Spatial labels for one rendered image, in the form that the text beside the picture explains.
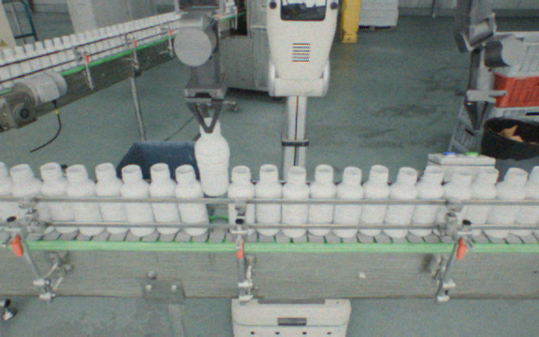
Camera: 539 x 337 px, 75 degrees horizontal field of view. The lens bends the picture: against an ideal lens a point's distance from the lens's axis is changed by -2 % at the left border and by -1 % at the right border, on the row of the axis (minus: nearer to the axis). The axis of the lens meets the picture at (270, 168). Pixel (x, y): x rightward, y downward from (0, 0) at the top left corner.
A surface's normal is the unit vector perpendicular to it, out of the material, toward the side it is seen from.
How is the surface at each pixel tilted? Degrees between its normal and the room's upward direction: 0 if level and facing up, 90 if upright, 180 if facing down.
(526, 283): 90
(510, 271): 90
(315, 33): 90
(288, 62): 90
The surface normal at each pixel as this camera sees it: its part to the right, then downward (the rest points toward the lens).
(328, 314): 0.01, -0.48
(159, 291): 0.00, 0.51
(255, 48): -0.31, 0.48
